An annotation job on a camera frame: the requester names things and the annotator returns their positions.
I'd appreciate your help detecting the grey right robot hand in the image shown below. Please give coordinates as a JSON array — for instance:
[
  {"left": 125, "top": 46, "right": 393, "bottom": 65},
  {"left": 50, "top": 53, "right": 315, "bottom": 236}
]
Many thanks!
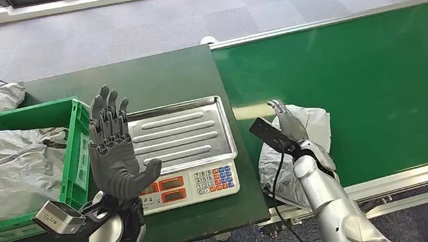
[{"left": 266, "top": 95, "right": 310, "bottom": 145}]

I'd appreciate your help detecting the dark green table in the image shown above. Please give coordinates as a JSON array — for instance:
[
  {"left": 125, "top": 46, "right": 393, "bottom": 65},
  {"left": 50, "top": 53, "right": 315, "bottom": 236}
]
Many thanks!
[{"left": 0, "top": 39, "right": 273, "bottom": 242}]

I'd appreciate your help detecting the white electronic weighing scale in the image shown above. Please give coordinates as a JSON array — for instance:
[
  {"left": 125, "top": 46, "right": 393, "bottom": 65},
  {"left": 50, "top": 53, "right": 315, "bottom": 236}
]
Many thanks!
[{"left": 124, "top": 93, "right": 244, "bottom": 217}]

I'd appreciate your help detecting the large grey poly package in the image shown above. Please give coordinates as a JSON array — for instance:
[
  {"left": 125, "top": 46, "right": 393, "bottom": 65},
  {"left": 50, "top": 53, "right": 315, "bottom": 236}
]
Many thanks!
[{"left": 0, "top": 119, "right": 78, "bottom": 226}]

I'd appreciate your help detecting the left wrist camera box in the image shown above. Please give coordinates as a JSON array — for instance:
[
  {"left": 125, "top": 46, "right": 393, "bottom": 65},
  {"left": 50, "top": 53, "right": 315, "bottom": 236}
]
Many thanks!
[{"left": 30, "top": 197, "right": 88, "bottom": 240}]

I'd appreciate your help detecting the green plastic basket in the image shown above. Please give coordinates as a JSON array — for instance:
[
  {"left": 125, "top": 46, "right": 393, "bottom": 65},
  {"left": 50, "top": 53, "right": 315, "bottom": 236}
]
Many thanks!
[{"left": 0, "top": 94, "right": 104, "bottom": 242}]

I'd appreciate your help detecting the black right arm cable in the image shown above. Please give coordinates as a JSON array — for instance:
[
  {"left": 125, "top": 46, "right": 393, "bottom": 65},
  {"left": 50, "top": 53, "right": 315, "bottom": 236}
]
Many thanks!
[{"left": 266, "top": 138, "right": 316, "bottom": 242}]

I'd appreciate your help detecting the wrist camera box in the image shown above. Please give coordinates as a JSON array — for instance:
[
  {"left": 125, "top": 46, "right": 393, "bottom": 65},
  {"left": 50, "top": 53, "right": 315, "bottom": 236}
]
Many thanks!
[
  {"left": 30, "top": 197, "right": 88, "bottom": 240},
  {"left": 247, "top": 113, "right": 303, "bottom": 159}
]

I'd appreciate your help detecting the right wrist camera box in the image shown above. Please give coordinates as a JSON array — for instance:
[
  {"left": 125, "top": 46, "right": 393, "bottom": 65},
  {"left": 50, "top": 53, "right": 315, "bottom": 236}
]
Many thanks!
[{"left": 247, "top": 113, "right": 303, "bottom": 159}]

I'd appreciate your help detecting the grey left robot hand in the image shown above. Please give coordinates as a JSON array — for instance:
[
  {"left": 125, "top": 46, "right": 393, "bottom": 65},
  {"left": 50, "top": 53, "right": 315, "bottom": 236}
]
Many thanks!
[{"left": 82, "top": 79, "right": 166, "bottom": 204}]

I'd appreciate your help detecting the green conveyor belt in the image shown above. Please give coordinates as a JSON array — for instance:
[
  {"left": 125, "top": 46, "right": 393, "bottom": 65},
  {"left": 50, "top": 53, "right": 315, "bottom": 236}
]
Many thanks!
[{"left": 208, "top": 0, "right": 428, "bottom": 211}]

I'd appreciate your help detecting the grey poly mailer package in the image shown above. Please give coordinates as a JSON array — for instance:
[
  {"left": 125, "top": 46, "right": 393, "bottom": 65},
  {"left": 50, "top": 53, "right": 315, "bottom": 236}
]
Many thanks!
[{"left": 251, "top": 100, "right": 340, "bottom": 215}]

